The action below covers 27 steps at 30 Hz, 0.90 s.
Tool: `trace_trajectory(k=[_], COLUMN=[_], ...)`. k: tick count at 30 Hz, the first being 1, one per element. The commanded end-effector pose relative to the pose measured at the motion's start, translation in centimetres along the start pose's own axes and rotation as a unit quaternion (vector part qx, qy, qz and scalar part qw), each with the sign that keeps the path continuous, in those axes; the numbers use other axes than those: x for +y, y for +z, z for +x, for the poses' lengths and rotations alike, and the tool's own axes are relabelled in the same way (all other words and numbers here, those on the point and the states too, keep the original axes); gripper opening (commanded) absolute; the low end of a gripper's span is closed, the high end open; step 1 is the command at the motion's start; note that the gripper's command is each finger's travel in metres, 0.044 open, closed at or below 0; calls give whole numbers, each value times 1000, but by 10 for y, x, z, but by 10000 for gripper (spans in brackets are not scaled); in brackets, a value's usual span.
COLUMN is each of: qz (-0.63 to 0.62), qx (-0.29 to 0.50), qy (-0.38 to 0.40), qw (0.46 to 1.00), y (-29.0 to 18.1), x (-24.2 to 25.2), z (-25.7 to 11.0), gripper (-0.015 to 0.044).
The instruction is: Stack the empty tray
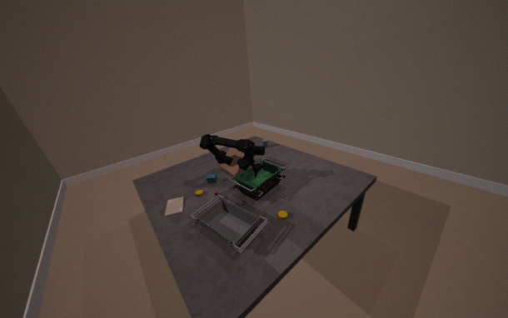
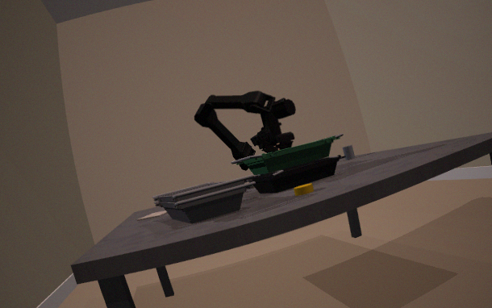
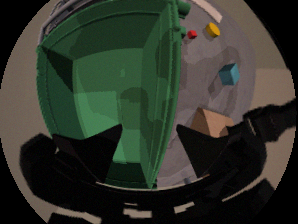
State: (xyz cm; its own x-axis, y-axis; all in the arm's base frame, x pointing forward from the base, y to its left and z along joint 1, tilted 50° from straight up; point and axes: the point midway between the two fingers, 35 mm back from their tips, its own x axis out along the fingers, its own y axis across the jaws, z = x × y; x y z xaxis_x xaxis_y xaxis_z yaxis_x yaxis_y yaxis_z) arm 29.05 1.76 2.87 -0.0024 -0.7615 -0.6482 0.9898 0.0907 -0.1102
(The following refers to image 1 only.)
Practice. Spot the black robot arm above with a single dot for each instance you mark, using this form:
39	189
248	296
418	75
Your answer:
248	147

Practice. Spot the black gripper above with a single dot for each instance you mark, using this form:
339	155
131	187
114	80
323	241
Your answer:
255	167

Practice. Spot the small teal block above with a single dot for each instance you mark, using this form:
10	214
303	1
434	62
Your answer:
212	178

